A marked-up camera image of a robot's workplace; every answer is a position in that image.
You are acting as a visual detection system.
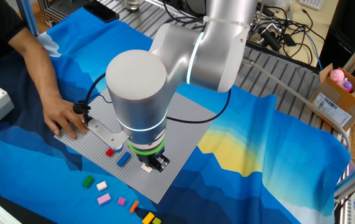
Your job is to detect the cardboard box with label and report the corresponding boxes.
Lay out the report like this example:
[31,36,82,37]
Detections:
[305,63,355,132]

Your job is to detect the pink purple toy bottle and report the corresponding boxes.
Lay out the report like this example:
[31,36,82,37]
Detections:
[341,78,354,93]

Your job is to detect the aluminium frame bar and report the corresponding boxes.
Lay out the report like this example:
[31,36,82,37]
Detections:
[334,154,355,200]

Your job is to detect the light pink Lego brick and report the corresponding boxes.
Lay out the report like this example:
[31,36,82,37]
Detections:
[96,192,112,205]

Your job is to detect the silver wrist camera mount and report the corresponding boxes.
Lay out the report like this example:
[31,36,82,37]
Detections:
[87,118,131,151]

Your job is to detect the white keyboard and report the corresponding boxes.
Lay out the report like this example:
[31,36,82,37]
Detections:
[298,0,325,11]

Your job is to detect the clear drinking glass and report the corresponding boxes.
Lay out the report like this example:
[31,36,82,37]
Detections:
[124,0,141,12]

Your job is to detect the black cabinet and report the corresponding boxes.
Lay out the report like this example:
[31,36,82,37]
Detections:
[318,0,355,91]

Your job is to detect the grey Lego baseplate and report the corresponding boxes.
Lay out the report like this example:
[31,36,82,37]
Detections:
[54,88,217,204]

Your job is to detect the black aluminium frame rail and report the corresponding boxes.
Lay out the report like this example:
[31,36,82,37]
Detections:
[37,0,86,23]

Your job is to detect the blue mountain print tablecloth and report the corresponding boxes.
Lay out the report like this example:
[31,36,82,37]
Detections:
[0,6,351,224]

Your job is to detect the black smartphone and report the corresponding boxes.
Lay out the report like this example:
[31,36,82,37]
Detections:
[83,0,121,23]

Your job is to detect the pink pig toy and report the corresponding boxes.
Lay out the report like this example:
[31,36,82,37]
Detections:
[329,68,346,83]

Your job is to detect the green adapter ring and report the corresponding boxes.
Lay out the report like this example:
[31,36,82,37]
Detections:
[126,135,167,157]

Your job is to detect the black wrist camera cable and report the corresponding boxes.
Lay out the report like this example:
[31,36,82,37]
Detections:
[72,72,232,125]

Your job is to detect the person's left hand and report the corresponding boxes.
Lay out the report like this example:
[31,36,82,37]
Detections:
[42,95,90,140]

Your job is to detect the blue Lego brick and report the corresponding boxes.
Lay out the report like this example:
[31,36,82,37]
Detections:
[116,151,132,168]

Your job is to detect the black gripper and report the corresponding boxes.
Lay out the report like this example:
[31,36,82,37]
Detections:
[136,148,171,174]

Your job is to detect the person's left forearm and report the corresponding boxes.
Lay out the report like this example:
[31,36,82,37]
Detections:
[8,27,63,105]

